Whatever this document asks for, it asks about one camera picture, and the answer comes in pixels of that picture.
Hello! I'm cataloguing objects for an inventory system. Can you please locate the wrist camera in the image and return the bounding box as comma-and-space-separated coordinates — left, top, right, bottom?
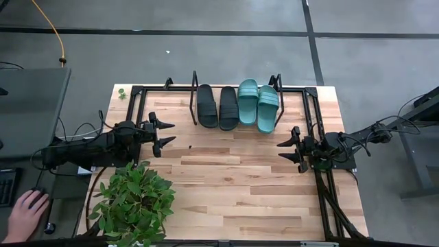
141, 122, 154, 141
303, 136, 318, 155

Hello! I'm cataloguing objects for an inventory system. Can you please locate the green plant in black pot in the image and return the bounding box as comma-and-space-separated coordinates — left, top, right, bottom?
87, 159, 178, 247

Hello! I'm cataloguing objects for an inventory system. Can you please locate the black computer mouse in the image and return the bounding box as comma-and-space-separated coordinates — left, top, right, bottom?
29, 187, 47, 210

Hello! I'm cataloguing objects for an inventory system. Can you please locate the black cable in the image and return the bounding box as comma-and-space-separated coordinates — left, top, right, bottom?
97, 109, 116, 130
337, 115, 422, 158
84, 167, 108, 237

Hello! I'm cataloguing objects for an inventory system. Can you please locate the black aluminium rig frame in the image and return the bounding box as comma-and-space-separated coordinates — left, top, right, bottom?
73, 84, 439, 247

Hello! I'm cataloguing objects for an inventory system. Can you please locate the black keyboard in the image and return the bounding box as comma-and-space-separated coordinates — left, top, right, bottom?
0, 167, 22, 208

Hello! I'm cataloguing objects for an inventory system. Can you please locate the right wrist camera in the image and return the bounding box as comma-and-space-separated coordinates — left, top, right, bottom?
303, 136, 318, 155

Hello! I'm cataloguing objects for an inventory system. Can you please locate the yellow cable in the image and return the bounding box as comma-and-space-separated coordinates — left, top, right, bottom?
32, 0, 67, 68

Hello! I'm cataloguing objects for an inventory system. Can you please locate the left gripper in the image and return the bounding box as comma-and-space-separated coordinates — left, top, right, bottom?
148, 111, 177, 158

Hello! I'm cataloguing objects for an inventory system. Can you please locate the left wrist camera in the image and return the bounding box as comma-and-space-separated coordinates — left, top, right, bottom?
141, 122, 154, 141

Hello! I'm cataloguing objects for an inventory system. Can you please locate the teal rubber slide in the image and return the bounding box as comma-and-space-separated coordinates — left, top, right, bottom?
257, 84, 281, 134
237, 78, 260, 127

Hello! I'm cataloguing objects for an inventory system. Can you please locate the grey metal desk frame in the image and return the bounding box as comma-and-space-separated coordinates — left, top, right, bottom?
397, 85, 439, 200

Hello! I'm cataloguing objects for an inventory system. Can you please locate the person's hand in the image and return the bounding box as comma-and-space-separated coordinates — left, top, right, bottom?
1, 189, 51, 244

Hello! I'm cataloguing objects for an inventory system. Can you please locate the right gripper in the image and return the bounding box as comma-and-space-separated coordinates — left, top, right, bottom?
276, 126, 309, 174

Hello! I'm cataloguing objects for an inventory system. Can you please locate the grey desk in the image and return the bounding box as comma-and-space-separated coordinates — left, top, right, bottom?
0, 67, 72, 159

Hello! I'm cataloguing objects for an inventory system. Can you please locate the black frame wooden shelf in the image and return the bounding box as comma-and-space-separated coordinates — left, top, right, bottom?
189, 70, 285, 126

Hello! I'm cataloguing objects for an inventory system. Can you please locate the black rubber slide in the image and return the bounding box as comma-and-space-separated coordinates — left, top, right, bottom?
196, 84, 220, 130
218, 85, 240, 132

